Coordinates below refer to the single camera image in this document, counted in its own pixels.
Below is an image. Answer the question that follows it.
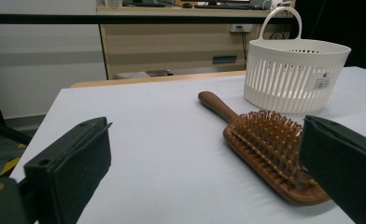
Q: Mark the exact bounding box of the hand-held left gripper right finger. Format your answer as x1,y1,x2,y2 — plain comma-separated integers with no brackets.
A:
298,115,366,224

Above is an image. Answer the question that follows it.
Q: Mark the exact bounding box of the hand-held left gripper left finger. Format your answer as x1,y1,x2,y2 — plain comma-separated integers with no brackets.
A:
23,116,113,224

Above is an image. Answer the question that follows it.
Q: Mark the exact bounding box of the wooden hairbrush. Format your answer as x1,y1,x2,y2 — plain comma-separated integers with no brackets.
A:
197,91,331,206

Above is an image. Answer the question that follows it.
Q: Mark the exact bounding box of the white plastic basket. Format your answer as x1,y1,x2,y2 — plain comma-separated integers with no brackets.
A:
244,6,352,115

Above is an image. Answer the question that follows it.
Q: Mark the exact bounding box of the yellow black floor tape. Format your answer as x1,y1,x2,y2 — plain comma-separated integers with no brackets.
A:
0,143,28,176

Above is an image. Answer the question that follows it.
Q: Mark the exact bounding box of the white cabinet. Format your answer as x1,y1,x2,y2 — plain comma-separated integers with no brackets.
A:
0,0,108,119

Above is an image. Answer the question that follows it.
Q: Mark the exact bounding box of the white table mat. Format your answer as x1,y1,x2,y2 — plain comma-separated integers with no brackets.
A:
9,65,366,224

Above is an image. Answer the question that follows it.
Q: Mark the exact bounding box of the black curtain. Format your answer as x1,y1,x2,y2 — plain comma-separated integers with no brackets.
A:
291,0,366,74

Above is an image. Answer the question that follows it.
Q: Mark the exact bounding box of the black horizontal bar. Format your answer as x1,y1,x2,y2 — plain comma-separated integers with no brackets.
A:
0,12,294,25

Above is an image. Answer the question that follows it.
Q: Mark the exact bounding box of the light wooden desk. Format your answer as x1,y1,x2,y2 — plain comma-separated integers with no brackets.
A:
96,0,297,80

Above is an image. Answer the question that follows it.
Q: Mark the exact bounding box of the black wall socket cable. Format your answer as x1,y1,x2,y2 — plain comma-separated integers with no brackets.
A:
236,26,250,68

